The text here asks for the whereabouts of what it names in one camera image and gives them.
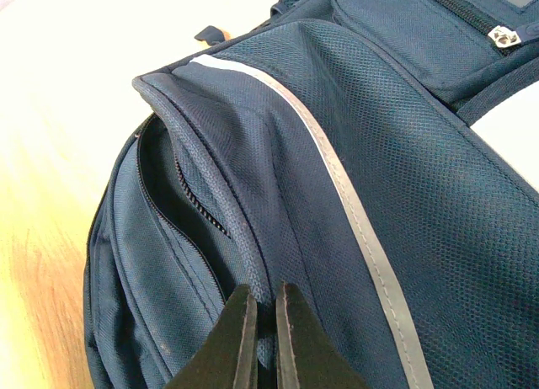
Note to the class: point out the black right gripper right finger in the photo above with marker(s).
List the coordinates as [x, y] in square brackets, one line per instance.
[306, 356]

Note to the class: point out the navy blue student backpack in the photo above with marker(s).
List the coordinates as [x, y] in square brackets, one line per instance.
[332, 148]

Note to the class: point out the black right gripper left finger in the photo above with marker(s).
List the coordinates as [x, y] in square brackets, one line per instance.
[228, 357]

